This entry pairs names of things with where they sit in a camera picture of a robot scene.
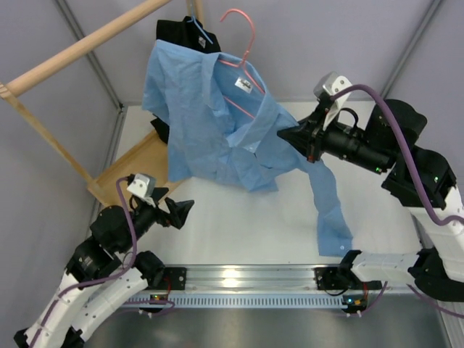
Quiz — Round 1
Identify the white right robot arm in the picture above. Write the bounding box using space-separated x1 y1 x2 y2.
163 94 463 302

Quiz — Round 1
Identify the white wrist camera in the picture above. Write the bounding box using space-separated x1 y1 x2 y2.
313 72 352 131
127 173 157 207

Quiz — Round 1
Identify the wooden clothes rack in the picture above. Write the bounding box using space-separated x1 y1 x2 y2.
0 0 206 210

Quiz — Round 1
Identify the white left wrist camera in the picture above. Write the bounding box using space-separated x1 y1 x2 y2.
127 173 157 207

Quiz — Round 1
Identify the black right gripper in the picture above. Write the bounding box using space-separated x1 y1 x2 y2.
278 104 394 178

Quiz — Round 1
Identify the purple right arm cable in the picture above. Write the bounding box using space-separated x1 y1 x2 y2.
329 83 464 226

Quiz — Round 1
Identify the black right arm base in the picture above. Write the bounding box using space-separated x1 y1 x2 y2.
314 266 383 292

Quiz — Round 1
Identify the slotted grey cable duct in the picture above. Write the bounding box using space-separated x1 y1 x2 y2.
123 294 347 310

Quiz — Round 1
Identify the blue wire hanger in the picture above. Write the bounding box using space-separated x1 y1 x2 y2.
183 16 216 54

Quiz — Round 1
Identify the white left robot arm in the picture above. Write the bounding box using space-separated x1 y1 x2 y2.
14 179 193 347

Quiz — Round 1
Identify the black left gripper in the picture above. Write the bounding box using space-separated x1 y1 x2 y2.
117 186 194 253

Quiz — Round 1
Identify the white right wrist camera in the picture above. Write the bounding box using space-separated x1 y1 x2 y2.
313 72 352 131

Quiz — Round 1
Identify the black button shirt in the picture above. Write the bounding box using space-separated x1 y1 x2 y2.
143 16 220 144

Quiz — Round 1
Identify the aluminium mounting rail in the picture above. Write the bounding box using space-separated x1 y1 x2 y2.
59 264 454 294

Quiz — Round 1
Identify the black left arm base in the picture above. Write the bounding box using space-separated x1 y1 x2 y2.
150 267 187 291

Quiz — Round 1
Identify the pink wire hanger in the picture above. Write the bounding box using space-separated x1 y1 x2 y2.
216 9 268 120

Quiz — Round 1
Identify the light blue shirt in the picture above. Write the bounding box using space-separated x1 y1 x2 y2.
142 40 353 257

